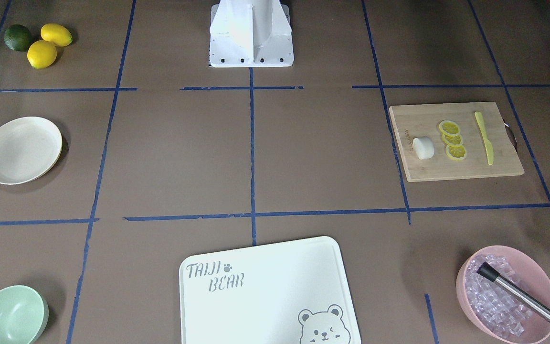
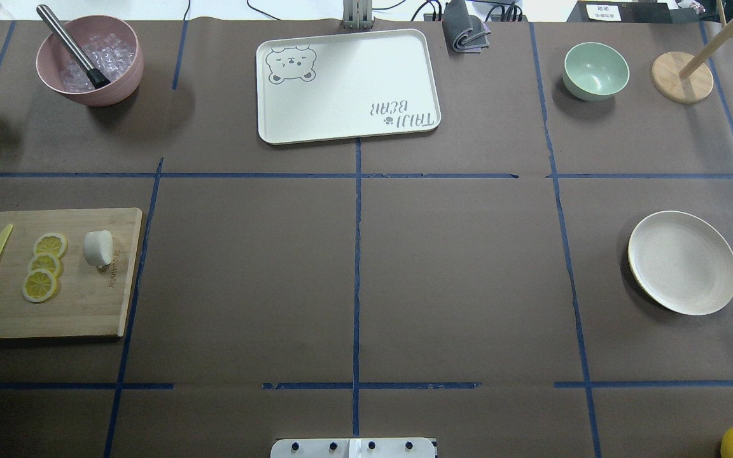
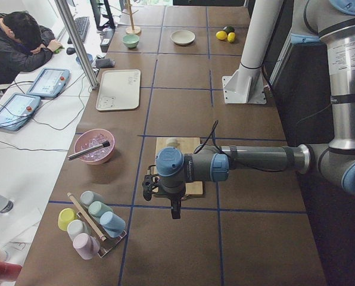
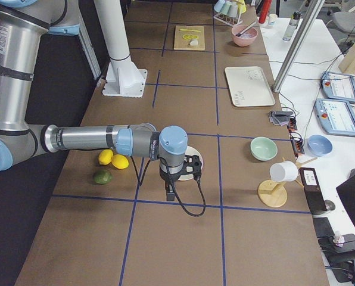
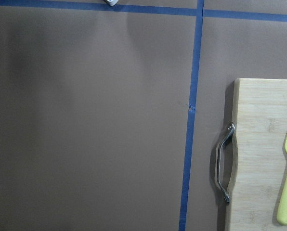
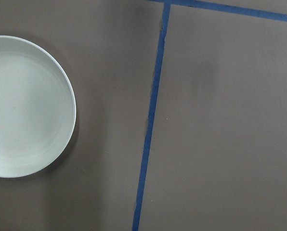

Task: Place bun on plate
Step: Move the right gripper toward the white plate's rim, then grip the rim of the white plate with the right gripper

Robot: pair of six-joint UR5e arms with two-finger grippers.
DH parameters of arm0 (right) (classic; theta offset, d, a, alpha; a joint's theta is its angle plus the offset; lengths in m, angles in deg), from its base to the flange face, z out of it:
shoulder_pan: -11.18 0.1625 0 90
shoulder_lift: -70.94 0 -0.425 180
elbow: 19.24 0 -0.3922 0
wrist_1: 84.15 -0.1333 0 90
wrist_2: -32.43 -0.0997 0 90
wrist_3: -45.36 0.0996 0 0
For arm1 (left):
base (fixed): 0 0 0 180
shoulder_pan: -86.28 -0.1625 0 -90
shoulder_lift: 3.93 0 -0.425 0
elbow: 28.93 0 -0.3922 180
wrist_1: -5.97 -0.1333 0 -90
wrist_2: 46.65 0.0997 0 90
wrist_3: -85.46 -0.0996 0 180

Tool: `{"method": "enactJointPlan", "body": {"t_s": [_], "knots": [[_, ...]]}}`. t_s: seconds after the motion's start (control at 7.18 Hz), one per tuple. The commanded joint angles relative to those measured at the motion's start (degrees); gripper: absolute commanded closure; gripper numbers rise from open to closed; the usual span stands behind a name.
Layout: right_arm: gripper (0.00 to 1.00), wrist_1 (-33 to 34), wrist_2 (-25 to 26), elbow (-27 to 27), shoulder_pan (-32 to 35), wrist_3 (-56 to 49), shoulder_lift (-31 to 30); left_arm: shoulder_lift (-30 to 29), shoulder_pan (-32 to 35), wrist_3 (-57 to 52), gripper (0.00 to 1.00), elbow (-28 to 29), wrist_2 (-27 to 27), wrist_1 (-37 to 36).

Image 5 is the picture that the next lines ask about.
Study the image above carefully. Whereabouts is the bamboo cutting board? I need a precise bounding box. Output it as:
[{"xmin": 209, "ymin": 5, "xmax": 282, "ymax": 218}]
[{"xmin": 225, "ymin": 78, "xmax": 287, "ymax": 231}]

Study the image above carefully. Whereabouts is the metal cutting board handle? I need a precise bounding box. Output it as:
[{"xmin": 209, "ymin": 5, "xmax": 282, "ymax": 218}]
[{"xmin": 215, "ymin": 122, "xmax": 236, "ymax": 205}]

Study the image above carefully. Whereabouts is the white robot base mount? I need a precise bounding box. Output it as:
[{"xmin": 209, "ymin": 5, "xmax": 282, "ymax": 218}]
[{"xmin": 104, "ymin": 0, "xmax": 118, "ymax": 6}]

